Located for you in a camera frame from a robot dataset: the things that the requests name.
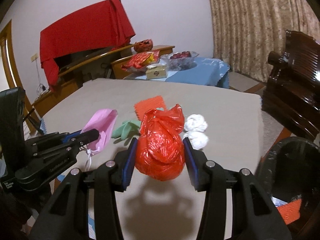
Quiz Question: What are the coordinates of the green rubber glove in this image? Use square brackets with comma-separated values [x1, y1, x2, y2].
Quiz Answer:
[111, 120, 141, 140]

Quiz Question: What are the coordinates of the dark wooden armchair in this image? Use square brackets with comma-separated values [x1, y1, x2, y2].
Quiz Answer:
[260, 29, 320, 142]

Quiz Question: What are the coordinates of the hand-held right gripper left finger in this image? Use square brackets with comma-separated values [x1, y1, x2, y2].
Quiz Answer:
[29, 138, 139, 240]

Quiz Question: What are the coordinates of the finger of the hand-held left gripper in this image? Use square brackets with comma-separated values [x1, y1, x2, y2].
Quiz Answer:
[25, 129, 83, 151]
[32, 129, 100, 160]

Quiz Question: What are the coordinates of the black television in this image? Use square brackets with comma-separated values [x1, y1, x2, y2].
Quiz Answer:
[54, 45, 120, 68]

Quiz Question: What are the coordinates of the beige tissue box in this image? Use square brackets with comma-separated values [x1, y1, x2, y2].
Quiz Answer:
[145, 64, 167, 80]

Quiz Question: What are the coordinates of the glass fruit bowl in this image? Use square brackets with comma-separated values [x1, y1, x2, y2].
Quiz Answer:
[160, 51, 200, 71]

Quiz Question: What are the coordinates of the orange foam fruit net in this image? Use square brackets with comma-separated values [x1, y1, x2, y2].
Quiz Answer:
[277, 200, 302, 225]
[134, 95, 167, 122]

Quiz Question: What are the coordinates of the blue scalloped under cloth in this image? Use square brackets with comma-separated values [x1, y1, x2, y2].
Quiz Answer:
[40, 118, 50, 135]

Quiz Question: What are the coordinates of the beige patterned curtain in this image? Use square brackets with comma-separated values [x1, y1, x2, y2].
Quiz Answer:
[204, 0, 320, 83]

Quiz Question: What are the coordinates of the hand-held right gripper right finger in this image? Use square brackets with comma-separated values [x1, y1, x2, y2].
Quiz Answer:
[182, 137, 292, 240]

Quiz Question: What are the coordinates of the light blue tablecloth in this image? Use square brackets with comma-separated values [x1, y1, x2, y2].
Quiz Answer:
[125, 57, 231, 89]

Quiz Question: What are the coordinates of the pile of red snack packets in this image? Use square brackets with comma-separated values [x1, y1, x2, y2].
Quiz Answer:
[121, 51, 161, 71]

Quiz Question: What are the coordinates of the orange red plastic bag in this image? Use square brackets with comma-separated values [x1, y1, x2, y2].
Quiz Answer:
[133, 39, 153, 52]

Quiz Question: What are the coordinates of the trash bin with black liner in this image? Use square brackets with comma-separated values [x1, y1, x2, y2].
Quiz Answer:
[255, 137, 320, 233]

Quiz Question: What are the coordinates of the pink face mask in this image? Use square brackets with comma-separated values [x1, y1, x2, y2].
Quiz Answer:
[80, 108, 118, 173]

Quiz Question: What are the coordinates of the white tissue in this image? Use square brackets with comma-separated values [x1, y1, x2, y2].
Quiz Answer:
[182, 131, 209, 152]
[184, 114, 208, 132]

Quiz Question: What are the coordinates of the light wooden television cabinet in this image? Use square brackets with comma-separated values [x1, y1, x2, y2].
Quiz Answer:
[30, 44, 175, 128]

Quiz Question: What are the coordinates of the pile of red apples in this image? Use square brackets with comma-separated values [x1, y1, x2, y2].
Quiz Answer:
[170, 51, 192, 60]

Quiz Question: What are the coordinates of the red cloth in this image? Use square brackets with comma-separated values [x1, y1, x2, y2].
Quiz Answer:
[39, 0, 136, 87]

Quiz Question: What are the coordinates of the wooden door frame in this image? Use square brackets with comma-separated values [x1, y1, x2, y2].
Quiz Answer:
[0, 20, 42, 134]

